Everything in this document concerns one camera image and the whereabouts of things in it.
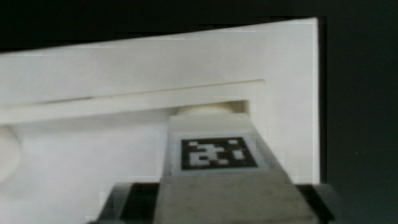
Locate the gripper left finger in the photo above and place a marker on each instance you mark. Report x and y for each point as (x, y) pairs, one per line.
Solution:
(130, 204)

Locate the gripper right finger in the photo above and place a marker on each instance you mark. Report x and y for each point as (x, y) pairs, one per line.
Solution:
(325, 204)

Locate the white leg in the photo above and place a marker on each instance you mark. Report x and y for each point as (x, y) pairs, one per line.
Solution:
(224, 185)

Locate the white square tabletop part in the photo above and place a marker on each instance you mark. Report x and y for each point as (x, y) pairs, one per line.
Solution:
(89, 97)

